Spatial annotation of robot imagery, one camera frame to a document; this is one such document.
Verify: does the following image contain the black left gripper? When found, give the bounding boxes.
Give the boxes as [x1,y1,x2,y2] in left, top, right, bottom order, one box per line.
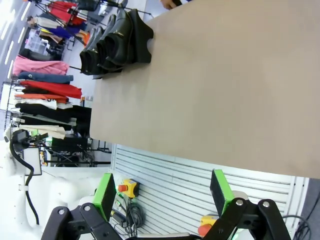
[11,129,50,145]

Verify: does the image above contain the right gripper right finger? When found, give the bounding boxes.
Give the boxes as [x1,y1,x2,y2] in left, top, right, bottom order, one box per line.
[203,169,292,240]

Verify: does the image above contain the bright red garment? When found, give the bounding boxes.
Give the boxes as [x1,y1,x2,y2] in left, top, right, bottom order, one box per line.
[47,1,87,26]

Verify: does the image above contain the royal blue garment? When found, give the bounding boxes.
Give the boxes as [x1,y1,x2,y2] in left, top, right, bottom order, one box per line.
[46,24,87,38]

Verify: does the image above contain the grey slatted aluminium base plate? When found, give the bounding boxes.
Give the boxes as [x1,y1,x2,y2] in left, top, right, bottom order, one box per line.
[109,143,312,240]

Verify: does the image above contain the black hanging garments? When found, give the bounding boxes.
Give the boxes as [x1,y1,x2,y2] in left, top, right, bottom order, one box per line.
[14,102,93,138]

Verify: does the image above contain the yellow emergency stop button box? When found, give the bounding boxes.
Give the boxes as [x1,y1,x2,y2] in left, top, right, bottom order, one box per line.
[117,178,140,199]
[198,214,221,236]

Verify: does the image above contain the mannequin in cream coat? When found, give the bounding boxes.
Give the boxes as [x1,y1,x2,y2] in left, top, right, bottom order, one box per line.
[26,15,63,30]

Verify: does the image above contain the black cable bundle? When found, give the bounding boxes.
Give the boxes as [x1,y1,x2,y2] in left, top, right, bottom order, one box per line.
[109,194,146,237]

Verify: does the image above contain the red hanging garment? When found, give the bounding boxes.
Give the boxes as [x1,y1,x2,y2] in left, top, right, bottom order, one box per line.
[19,79,83,100]

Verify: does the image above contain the beige hanging garment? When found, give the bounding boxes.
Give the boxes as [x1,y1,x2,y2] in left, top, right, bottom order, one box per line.
[17,124,68,140]

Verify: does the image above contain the blue denim hanging garment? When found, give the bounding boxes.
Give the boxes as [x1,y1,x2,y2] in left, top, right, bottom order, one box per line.
[17,71,75,85]

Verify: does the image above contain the clear plastic storage drawers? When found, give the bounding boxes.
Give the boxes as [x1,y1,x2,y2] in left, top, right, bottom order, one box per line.
[24,31,48,52]

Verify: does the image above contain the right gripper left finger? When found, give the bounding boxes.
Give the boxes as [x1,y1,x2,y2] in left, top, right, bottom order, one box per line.
[41,172,123,240]

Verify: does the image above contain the white printed hanging garment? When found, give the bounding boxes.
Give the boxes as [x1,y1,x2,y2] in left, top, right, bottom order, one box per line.
[14,98,74,111]

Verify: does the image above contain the orange hanging garment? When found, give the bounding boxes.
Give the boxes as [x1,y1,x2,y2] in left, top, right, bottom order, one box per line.
[14,93,70,103]

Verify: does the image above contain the white light panel black frame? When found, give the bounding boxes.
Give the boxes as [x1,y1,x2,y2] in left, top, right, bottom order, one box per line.
[22,146,43,176]

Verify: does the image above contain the person's right hand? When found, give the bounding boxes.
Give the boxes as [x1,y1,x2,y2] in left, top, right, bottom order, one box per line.
[159,0,183,10]

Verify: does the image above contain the pink hanging garment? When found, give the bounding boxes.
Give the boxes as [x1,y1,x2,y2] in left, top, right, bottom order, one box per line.
[12,55,70,77]

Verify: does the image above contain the black padded chair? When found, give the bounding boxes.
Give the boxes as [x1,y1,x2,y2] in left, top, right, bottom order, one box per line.
[18,47,62,62]

